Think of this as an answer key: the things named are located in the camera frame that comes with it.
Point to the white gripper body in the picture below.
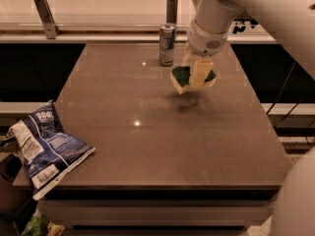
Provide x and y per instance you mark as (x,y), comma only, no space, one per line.
(204,41)

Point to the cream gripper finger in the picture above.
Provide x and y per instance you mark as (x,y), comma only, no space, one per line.
(189,59)
(200,71)

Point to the green and yellow sponge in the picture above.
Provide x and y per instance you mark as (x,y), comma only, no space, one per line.
(180,76)

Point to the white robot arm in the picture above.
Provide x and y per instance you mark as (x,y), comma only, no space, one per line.
(291,24)

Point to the blue chip bag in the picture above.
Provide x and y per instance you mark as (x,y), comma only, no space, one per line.
(49,152)

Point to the green snack bag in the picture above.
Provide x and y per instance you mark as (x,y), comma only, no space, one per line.
(36,226)

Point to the silver blue drink can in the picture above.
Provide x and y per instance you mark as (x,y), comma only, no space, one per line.
(166,44)

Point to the yellow snack package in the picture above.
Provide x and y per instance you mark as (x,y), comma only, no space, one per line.
(55,230)

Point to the middle metal glass bracket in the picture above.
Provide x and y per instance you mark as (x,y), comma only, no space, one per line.
(171,11)

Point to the metal glass bracket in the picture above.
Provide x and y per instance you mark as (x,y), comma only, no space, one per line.
(171,11)
(50,29)

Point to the left metal glass bracket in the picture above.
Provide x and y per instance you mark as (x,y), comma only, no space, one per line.
(50,29)

